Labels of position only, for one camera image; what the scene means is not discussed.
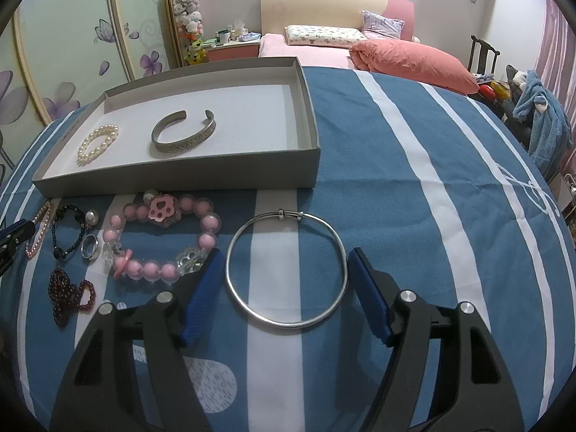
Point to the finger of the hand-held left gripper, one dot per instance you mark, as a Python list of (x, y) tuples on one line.
[(15, 234)]

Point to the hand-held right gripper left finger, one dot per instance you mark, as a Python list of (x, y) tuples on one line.
[(204, 297)]

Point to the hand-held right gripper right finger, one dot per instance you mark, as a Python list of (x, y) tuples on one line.
[(369, 297)]

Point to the thin silver bangle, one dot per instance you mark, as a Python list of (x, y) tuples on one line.
[(288, 215)]

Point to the grey cardboard box tray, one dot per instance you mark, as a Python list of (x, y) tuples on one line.
[(252, 112)]

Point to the round pearl earring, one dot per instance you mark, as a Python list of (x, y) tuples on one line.
[(92, 217)]

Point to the blue white striped blanket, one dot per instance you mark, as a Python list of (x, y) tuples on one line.
[(405, 166)]

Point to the engraved silver cuff bangle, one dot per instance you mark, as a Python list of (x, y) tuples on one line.
[(180, 149)]

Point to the floral sliding wardrobe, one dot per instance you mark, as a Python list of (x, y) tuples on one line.
[(67, 31)]

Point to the folded pink quilt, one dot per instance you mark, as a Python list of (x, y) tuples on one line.
[(405, 60)]

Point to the colourful toys pile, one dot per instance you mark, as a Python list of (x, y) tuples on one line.
[(492, 90)]

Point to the pink nightstand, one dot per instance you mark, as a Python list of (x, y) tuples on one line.
[(231, 50)]

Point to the blue bathrobe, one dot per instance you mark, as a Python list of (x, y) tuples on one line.
[(546, 117)]

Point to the pink bed sheet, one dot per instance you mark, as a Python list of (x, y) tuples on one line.
[(292, 51)]

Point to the white patterned pillow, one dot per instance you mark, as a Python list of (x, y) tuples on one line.
[(324, 36)]

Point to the dark wooden chair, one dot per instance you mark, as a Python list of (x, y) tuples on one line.
[(483, 54)]

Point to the tissue box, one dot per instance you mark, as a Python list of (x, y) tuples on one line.
[(238, 27)]

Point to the purple patterned pillow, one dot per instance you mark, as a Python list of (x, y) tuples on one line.
[(382, 24)]

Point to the cream and pink headboard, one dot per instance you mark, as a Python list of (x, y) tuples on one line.
[(315, 2)]

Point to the pink curtain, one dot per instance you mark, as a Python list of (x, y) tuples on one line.
[(558, 40)]

